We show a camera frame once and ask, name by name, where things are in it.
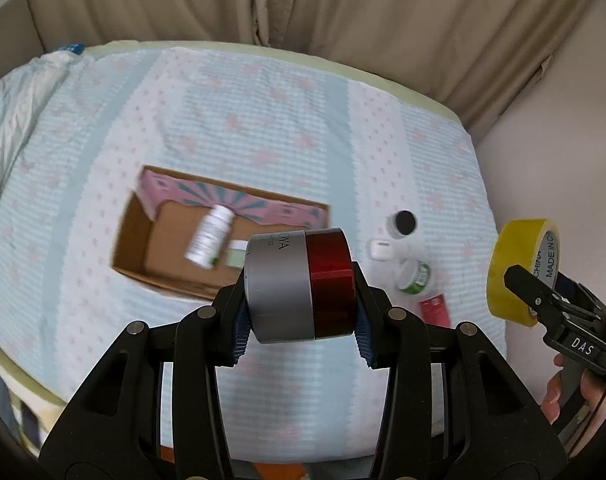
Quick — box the white and green round jar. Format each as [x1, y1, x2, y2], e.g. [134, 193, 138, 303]
[396, 258, 432, 296]

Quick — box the pale green mattress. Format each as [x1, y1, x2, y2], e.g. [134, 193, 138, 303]
[0, 40, 476, 406]

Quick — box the small red packet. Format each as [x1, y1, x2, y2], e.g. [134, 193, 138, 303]
[418, 295, 452, 327]

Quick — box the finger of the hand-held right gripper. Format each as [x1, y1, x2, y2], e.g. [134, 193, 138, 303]
[503, 263, 564, 328]

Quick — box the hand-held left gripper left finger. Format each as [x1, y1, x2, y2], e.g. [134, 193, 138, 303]
[39, 269, 249, 480]

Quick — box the cardboard box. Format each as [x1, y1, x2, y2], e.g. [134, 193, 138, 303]
[111, 164, 330, 304]

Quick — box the white bottle with green label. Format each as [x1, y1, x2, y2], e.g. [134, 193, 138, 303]
[184, 205, 234, 268]

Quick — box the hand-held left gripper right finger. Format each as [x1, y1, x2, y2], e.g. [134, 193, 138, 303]
[352, 261, 568, 480]

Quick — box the person's right hand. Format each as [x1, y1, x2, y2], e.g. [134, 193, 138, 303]
[541, 354, 606, 428]

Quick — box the small pale green jar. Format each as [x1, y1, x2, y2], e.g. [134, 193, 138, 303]
[223, 240, 249, 270]

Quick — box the light blue dotted blanket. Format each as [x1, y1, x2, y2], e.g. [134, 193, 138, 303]
[0, 46, 508, 461]

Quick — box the black lidded round jar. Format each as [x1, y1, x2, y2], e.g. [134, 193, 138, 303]
[387, 210, 418, 240]

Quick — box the silver and red round jar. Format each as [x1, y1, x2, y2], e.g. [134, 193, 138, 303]
[244, 228, 356, 344]

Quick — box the beige curtain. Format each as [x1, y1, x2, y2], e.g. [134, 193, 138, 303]
[20, 0, 606, 141]

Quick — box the yellow tape roll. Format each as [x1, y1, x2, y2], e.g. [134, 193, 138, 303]
[486, 218, 560, 329]

